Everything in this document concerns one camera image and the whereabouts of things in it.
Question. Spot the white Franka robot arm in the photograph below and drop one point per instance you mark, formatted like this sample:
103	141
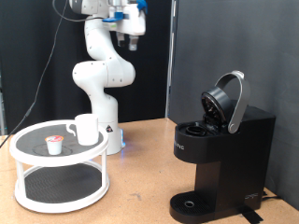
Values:
102	74

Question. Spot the white orange-rimmed coffee pod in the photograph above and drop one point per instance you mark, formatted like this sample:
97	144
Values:
54	146

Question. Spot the grey metal frame pole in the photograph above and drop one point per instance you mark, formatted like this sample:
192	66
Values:
171	62

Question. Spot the black tape strip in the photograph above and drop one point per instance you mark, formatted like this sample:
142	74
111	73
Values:
251	215

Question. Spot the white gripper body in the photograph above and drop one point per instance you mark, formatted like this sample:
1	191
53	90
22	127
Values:
134	21

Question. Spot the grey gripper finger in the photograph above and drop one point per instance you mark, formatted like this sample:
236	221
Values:
121	39
133	43

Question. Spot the black Keurig coffee machine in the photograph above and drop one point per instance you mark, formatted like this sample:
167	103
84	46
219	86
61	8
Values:
230	155

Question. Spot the black curtain backdrop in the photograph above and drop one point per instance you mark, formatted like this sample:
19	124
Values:
25	46

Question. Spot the blue mounted wrist camera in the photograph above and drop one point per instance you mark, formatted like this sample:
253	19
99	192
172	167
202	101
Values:
113	18

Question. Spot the white two-tier turntable stand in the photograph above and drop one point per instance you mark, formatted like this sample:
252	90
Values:
59	155

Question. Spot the white ceramic mug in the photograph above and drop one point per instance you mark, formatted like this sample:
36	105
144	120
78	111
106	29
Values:
87	129

